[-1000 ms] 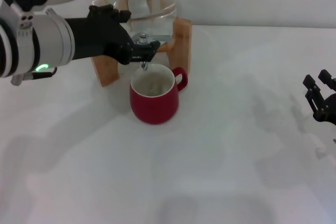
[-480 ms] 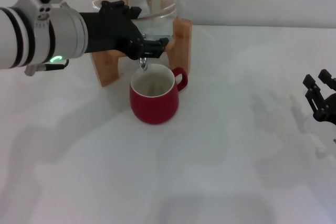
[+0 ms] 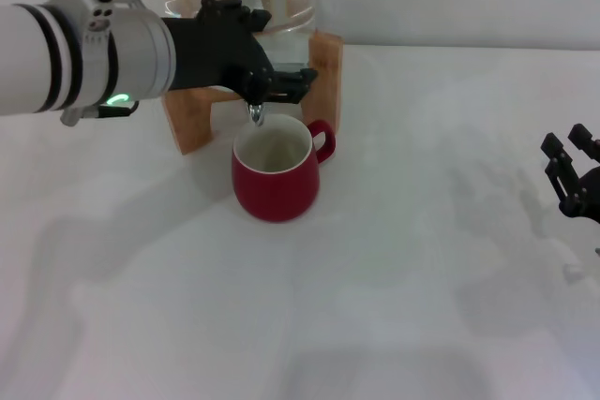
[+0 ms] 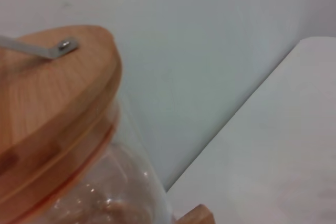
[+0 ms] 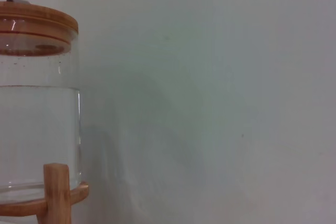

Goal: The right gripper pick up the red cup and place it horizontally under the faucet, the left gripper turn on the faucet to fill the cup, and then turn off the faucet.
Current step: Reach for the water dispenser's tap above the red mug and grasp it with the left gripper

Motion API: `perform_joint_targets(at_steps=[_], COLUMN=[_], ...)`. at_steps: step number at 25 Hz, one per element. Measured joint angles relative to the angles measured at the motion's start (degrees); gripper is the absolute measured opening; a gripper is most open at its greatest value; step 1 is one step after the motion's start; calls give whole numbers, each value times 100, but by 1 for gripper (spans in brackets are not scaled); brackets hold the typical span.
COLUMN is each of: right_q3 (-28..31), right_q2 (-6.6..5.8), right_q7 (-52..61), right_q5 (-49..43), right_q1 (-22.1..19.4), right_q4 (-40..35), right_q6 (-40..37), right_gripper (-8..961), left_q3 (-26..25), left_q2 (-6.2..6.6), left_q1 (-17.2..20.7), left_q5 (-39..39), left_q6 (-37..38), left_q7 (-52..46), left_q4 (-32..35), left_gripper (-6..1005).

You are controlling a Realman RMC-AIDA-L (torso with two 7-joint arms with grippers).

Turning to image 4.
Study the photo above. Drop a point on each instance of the glass water dispenser jar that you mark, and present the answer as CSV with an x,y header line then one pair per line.
x,y
118,197

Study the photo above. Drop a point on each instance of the round bamboo jar lid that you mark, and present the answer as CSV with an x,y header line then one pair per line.
x,y
52,98

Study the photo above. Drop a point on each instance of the wooden dispenser stand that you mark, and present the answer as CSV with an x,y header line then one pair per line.
x,y
198,216

